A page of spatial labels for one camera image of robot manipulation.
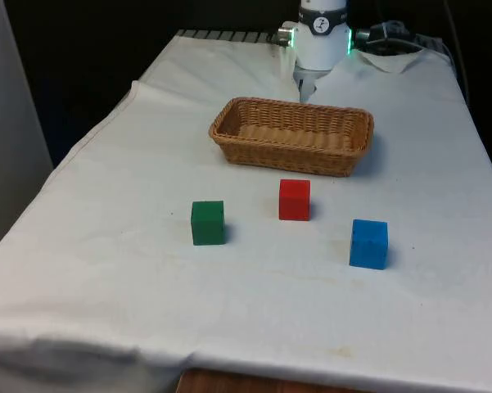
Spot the red cube block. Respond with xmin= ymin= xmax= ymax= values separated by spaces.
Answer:
xmin=278 ymin=178 xmax=312 ymax=222

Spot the blue cube block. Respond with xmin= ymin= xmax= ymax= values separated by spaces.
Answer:
xmin=348 ymin=219 xmax=390 ymax=271

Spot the wicker basket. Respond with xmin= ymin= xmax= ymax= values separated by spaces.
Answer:
xmin=208 ymin=97 xmax=375 ymax=178

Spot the green cube block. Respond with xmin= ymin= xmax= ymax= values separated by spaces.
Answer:
xmin=190 ymin=200 xmax=226 ymax=246

